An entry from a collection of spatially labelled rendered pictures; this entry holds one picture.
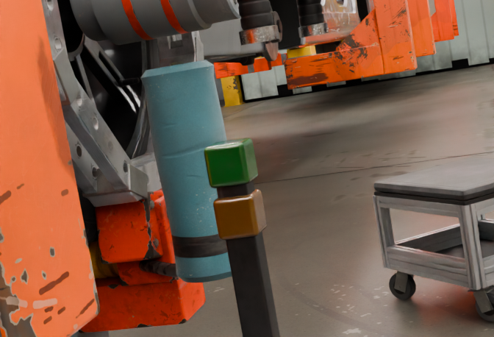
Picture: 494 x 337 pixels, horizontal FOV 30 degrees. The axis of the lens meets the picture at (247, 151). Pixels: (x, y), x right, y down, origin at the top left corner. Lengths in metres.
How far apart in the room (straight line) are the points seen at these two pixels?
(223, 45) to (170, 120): 2.86
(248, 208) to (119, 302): 0.46
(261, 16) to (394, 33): 3.83
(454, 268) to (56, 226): 1.63
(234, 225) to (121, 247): 0.37
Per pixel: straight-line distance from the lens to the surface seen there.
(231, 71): 11.37
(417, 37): 6.77
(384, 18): 4.85
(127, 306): 1.28
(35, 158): 0.81
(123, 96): 1.45
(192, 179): 1.09
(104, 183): 1.16
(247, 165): 0.85
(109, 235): 1.22
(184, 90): 1.08
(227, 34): 3.94
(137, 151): 1.41
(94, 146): 1.09
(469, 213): 2.26
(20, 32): 0.82
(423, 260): 2.45
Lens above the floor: 0.74
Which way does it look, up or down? 6 degrees down
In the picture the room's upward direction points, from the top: 10 degrees counter-clockwise
